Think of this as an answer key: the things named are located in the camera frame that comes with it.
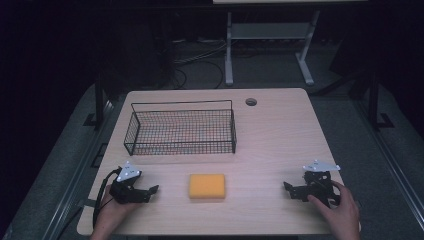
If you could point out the person's right hand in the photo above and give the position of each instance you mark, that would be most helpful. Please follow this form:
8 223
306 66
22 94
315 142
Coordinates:
345 215

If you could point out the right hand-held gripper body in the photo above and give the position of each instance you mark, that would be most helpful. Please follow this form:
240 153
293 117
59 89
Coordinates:
316 188

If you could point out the aluminium floor rail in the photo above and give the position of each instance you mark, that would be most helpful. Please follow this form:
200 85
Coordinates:
71 186
395 170

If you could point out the black metal post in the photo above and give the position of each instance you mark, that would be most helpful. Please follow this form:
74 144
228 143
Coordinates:
374 103
99 103

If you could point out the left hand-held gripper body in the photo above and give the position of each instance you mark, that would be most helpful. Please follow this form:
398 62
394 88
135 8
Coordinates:
125 195

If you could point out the grey table grommet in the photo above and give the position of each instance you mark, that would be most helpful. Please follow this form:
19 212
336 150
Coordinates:
251 102

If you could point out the yellow sponge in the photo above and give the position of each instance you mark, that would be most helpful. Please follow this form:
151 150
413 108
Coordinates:
207 186

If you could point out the white metal desk frame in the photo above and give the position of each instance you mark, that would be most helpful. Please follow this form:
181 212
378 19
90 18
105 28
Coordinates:
266 31

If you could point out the person's left hand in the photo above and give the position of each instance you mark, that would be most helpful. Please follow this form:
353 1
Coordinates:
110 215

